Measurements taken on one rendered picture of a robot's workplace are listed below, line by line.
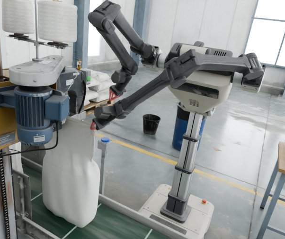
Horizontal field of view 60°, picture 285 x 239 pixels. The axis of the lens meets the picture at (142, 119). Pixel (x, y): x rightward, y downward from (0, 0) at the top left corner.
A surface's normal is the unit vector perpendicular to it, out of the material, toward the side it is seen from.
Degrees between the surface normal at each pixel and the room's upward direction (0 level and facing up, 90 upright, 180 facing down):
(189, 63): 73
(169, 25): 90
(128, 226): 0
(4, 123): 90
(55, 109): 90
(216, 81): 40
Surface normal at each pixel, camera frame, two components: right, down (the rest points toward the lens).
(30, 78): 0.25, 0.39
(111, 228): 0.12, -0.92
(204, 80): -0.21, -0.54
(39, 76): 0.60, 0.37
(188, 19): -0.47, 0.27
